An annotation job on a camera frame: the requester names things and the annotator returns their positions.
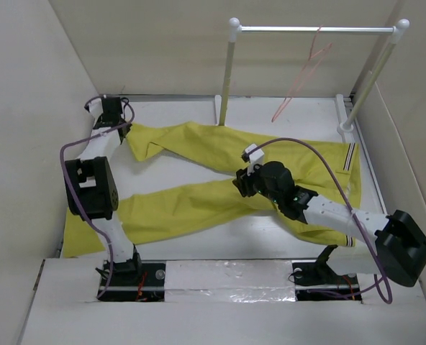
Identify pink wire hanger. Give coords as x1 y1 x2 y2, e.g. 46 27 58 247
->
271 25 332 123

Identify white clothes rack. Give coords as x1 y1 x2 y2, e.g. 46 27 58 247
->
218 17 410 135

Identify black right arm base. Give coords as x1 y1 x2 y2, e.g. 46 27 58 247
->
288 245 362 302

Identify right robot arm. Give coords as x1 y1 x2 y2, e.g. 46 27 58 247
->
233 161 426 288

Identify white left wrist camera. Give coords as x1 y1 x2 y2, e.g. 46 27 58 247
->
84 98 103 119

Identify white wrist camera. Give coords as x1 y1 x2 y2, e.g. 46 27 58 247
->
84 98 103 119
242 144 265 176

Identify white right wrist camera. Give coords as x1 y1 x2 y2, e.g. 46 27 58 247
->
242 144 265 176

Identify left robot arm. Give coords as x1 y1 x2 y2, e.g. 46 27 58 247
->
62 96 143 285

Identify aluminium frame rail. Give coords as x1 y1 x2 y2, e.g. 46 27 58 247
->
100 93 354 104

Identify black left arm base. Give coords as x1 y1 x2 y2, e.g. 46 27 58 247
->
98 261 166 303

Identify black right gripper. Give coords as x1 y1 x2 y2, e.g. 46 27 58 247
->
232 160 281 205

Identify yellow trousers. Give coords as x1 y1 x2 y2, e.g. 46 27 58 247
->
62 121 361 259

